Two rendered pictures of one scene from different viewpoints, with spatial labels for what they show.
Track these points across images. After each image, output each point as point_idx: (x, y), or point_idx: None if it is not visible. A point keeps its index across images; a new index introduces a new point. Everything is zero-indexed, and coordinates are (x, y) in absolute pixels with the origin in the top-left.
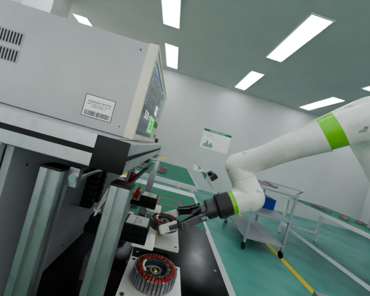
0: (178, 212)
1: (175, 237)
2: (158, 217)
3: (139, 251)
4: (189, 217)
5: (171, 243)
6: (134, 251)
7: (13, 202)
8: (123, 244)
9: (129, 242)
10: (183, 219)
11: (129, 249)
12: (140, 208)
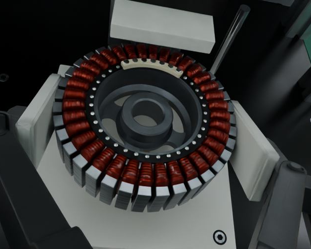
0: (271, 184)
1: (140, 230)
2: (175, 85)
3: (4, 83)
4: (13, 213)
5: (69, 204)
6: (5, 67)
7: None
8: (39, 40)
9: (59, 55)
10: None
11: (14, 55)
12: None
